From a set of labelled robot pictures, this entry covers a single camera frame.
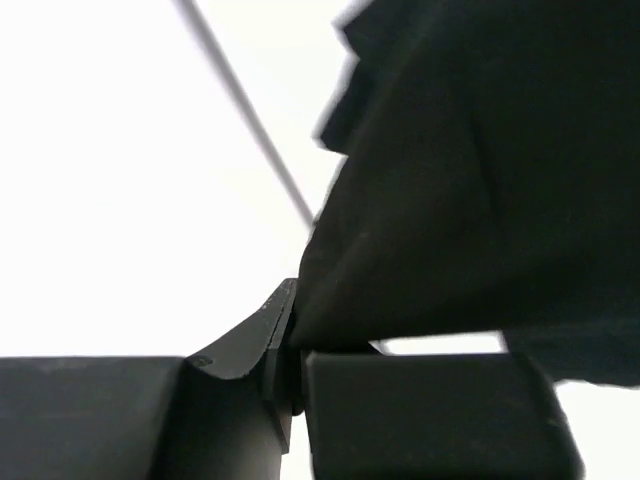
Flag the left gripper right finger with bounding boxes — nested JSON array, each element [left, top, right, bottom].
[[305, 353, 584, 480]]

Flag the black trousers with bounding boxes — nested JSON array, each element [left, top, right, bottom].
[[292, 1, 639, 387]]

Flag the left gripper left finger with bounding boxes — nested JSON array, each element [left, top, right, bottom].
[[1, 279, 297, 480]]

